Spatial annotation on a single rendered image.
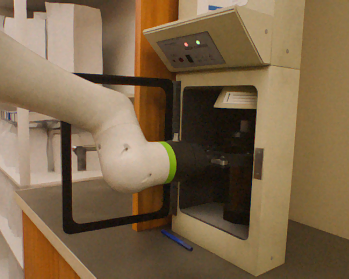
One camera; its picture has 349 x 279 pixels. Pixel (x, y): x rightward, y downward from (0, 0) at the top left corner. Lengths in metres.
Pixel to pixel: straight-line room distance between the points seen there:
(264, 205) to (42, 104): 0.50
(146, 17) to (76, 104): 0.44
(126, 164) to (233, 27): 0.34
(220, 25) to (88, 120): 0.32
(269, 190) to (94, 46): 1.47
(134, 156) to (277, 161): 0.33
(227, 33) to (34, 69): 0.37
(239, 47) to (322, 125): 0.52
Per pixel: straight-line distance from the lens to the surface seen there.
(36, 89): 0.55
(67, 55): 1.81
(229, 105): 0.81
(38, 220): 1.18
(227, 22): 0.68
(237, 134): 0.85
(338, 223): 1.16
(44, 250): 1.28
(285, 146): 0.78
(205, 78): 0.85
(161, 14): 1.00
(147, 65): 0.95
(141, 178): 0.62
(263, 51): 0.70
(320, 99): 1.15
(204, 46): 0.76
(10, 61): 0.52
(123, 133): 0.65
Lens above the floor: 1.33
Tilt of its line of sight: 8 degrees down
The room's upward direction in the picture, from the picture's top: 2 degrees clockwise
